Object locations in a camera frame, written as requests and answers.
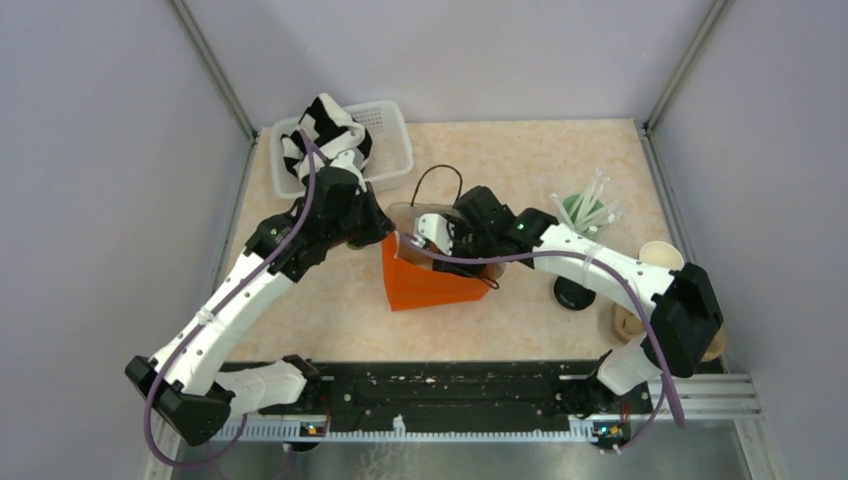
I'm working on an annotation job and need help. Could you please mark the orange paper bag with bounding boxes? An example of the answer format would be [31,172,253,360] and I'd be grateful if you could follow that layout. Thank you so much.
[380,164,506,312]

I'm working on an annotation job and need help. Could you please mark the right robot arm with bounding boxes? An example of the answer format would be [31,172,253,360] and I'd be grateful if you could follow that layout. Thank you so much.
[446,186,724,412]

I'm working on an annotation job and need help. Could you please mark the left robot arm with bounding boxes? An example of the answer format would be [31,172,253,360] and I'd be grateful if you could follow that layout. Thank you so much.
[125,167,395,446]

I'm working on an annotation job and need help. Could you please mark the white plastic basket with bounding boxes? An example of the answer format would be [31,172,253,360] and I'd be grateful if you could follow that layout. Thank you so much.
[268,100,414,200]

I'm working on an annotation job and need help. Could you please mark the black white striped cloth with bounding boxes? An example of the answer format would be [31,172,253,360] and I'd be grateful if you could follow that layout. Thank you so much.
[280,93,373,180]

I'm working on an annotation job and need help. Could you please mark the green straw holder cup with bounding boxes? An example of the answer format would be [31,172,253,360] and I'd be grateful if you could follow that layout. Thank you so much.
[561,194,604,235]

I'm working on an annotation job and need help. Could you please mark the black lid on table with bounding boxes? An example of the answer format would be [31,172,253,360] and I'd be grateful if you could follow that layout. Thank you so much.
[552,277,596,311]

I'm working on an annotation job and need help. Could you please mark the white wrapped straws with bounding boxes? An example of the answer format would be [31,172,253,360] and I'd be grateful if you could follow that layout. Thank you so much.
[549,168,623,240]

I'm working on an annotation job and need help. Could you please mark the cardboard cup carrier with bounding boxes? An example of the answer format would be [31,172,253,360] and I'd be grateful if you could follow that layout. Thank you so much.
[611,304,727,362]

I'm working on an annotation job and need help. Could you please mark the stack of paper cups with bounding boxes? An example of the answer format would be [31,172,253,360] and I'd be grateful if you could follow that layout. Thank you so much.
[638,240,685,270]

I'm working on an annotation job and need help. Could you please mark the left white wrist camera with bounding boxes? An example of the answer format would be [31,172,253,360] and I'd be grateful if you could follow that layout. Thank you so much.
[329,149,369,191]

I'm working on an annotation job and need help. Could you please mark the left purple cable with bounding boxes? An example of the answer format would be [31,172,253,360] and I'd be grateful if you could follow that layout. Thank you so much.
[142,129,333,472]

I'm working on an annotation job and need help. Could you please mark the purple cable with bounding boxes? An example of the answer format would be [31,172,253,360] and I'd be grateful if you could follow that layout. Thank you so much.
[142,129,333,472]
[400,231,687,453]

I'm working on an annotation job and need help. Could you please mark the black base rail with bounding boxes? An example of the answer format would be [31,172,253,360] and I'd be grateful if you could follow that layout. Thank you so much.
[215,360,654,447]

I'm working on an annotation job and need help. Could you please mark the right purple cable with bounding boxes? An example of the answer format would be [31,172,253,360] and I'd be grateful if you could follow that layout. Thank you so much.
[400,231,687,453]

